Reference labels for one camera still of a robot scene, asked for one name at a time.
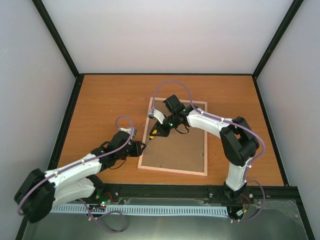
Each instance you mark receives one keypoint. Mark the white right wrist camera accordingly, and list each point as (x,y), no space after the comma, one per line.
(155,114)

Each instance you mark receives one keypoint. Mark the light blue slotted cable duct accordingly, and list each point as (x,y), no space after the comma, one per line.
(144,210)

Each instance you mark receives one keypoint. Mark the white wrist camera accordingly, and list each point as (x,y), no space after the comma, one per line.
(155,114)
(132,131)

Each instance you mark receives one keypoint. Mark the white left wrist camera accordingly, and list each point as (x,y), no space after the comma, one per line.
(132,131)

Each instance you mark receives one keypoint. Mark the black corner post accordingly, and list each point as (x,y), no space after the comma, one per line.
(283,26)
(47,20)

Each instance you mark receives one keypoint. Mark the pink picture frame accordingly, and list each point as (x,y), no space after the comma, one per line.
(180,152)

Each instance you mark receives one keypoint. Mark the yellow handled screwdriver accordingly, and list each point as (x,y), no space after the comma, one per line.
(152,134)

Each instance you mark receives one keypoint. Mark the black left corner post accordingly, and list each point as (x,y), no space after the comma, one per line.
(47,20)

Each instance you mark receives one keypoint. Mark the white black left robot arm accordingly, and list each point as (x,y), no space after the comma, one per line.
(42,191)

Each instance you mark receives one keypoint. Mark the black right corner post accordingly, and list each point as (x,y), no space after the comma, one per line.
(283,26)

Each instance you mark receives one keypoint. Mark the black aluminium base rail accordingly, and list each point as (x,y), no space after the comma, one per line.
(212,194)

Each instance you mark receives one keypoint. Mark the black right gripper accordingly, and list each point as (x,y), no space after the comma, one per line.
(157,126)

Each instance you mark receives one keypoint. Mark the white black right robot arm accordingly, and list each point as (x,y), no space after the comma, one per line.
(239,143)

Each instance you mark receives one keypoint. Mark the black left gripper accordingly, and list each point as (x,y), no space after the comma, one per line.
(137,152)

